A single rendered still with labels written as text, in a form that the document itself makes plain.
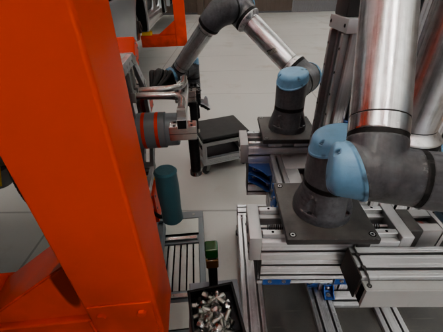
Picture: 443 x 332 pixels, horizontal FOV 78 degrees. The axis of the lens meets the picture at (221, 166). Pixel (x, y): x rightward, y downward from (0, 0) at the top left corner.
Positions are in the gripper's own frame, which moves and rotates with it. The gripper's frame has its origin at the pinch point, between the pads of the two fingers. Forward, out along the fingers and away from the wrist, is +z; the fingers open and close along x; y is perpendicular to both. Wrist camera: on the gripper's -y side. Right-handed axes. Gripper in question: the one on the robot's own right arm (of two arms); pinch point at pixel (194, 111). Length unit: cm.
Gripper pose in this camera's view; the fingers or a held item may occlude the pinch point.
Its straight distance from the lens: 132.0
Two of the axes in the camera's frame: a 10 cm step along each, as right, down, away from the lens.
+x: 10.0, -0.6, 0.7
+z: 0.9, 5.7, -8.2
